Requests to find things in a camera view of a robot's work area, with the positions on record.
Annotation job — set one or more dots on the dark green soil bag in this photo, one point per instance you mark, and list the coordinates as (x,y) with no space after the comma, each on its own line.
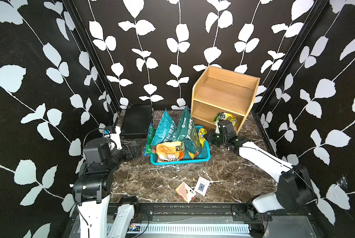
(187,134)

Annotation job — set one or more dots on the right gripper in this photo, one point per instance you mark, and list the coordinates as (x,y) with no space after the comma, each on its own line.
(216,139)

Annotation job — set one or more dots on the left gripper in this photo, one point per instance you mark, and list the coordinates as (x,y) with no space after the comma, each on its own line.
(134,149)

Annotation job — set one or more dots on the orange white small packet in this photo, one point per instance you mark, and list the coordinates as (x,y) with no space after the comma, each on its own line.
(170,151)

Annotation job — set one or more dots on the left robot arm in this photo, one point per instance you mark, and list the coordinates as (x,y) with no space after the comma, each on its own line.
(92,189)

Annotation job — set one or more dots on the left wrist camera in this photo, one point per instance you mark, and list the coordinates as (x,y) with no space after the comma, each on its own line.
(113,135)

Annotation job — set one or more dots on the teal and orange fertilizer bag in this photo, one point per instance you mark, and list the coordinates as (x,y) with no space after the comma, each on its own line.
(165,130)

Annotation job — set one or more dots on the wooden two-tier shelf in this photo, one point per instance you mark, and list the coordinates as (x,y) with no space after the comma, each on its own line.
(220,90)

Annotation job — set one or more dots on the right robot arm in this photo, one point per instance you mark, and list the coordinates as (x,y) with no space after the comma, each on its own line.
(294,189)

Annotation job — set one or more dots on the yellow green small packet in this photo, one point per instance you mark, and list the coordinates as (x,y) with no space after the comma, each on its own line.
(227,117)

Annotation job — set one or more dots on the small circuit board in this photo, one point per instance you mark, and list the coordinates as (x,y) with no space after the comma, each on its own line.
(134,228)

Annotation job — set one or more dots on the white QR code card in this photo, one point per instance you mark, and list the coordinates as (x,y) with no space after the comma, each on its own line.
(202,186)

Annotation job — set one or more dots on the black flat case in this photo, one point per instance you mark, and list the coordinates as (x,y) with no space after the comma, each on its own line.
(136,121)

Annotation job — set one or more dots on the bright green blue-topped bag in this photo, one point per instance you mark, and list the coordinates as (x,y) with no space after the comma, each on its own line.
(148,149)

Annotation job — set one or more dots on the black front rail base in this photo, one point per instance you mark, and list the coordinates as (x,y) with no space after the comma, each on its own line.
(209,220)

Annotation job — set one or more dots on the teal plastic basket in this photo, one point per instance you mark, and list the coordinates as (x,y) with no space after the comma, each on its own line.
(203,156)

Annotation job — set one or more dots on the red patterned card box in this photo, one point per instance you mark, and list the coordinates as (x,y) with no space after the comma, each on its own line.
(185,192)

